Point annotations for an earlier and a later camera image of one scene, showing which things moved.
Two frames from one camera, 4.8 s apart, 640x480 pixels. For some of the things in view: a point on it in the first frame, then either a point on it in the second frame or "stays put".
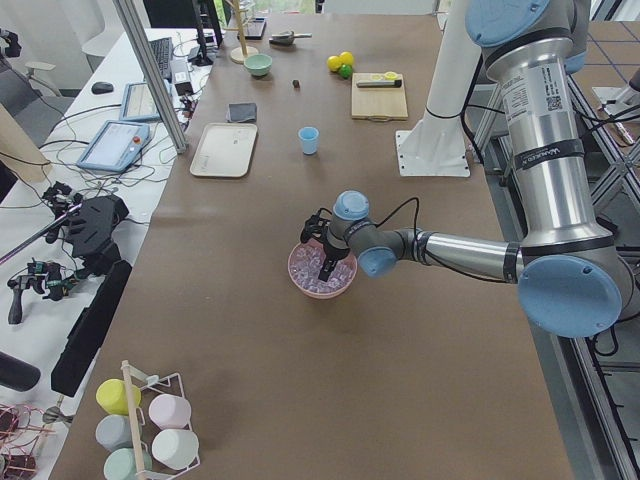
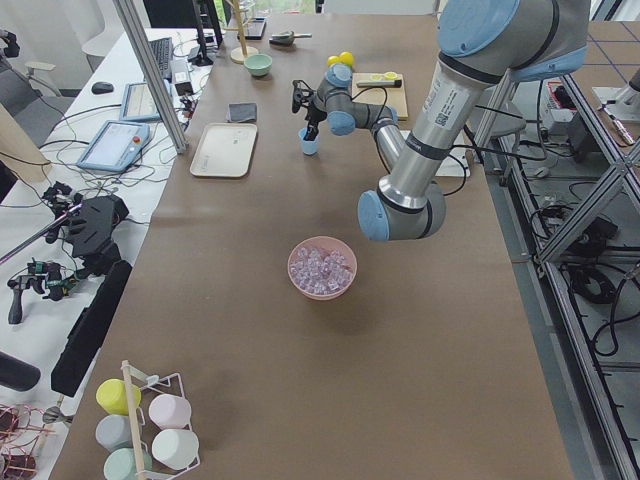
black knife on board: (378, 83) stays put
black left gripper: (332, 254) -> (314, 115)
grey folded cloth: (241, 112) stays put
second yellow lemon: (347, 58) stays put
